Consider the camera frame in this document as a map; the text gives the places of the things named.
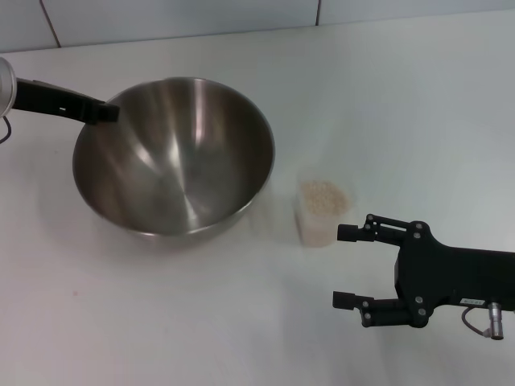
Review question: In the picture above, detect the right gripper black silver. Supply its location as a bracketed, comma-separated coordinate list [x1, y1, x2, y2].
[332, 213, 515, 330]

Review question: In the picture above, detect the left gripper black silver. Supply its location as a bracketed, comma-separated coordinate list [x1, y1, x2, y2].
[0, 55, 122, 125]

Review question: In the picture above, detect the clear plastic cup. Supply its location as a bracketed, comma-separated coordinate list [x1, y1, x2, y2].
[295, 168, 358, 248]

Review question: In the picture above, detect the white uncooked rice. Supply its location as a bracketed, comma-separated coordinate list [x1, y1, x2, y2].
[297, 179, 350, 246]

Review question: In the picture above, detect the stainless steel mixing bowl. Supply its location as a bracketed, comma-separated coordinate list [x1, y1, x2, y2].
[72, 76, 277, 248]

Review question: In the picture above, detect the right gripper cable with plug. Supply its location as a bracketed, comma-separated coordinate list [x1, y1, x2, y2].
[461, 300, 507, 341]

